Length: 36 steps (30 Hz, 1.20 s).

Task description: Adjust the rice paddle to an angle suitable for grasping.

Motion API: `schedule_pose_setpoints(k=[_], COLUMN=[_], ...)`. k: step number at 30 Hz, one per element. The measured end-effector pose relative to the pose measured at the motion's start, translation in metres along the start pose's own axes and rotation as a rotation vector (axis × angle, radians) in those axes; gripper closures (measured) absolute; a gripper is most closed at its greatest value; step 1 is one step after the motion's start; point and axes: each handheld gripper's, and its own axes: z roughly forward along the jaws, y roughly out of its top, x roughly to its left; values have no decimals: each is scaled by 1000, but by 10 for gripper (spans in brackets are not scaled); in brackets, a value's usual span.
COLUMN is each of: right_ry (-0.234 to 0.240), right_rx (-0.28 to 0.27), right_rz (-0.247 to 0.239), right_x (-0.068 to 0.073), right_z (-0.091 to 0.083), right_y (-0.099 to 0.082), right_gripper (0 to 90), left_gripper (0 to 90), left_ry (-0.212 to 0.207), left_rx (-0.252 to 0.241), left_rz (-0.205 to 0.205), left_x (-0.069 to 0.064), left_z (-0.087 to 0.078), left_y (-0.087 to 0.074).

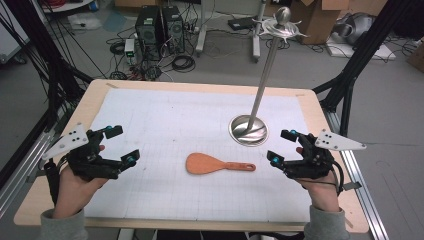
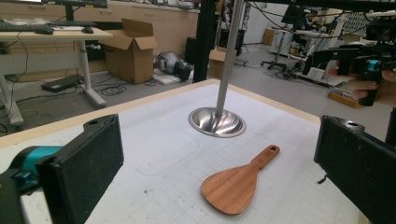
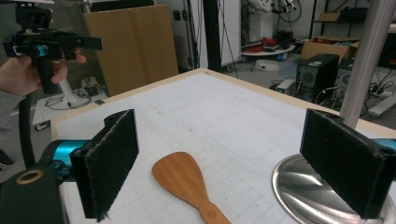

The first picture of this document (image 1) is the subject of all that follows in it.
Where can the flat black device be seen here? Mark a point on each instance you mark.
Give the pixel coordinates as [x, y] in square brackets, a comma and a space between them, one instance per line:
[241, 23]

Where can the small grey bracket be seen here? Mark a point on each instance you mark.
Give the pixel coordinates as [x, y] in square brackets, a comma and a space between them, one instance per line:
[352, 186]

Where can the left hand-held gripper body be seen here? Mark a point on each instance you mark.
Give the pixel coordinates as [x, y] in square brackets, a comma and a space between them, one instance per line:
[65, 142]

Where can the grey rounded appliance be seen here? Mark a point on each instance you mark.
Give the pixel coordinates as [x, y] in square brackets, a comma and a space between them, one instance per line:
[355, 28]

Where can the small cardboard box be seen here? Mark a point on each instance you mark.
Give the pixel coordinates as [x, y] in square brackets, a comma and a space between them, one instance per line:
[416, 58]

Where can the black computer tower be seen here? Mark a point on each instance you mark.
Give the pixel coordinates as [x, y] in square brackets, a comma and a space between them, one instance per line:
[148, 31]
[174, 30]

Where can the orange rice paddle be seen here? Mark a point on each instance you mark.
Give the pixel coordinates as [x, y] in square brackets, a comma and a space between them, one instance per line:
[200, 163]

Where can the person's left hand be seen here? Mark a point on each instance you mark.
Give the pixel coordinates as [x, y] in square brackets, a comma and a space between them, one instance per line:
[75, 190]

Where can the white flat board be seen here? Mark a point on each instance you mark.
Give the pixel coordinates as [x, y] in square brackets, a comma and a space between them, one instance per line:
[383, 53]

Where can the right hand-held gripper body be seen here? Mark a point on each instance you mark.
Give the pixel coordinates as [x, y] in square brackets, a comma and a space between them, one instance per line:
[316, 163]

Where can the large open cardboard box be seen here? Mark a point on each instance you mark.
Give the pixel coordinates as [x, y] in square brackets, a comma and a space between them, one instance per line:
[316, 23]

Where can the white desk frame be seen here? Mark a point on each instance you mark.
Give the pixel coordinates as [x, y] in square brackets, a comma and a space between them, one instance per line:
[201, 36]

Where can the white grid mat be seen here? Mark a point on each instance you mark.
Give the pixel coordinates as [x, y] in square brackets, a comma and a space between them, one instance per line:
[166, 116]

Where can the steel hook stand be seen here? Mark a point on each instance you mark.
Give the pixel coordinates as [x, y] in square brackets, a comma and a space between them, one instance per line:
[248, 131]

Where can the person's right hand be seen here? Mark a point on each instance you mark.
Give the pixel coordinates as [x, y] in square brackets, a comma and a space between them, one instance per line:
[321, 191]

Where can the small white power supply box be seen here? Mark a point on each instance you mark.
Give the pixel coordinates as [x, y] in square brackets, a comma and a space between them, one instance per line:
[129, 50]

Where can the aluminium rail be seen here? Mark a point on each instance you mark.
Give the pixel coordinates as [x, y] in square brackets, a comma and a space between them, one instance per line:
[20, 173]
[363, 200]

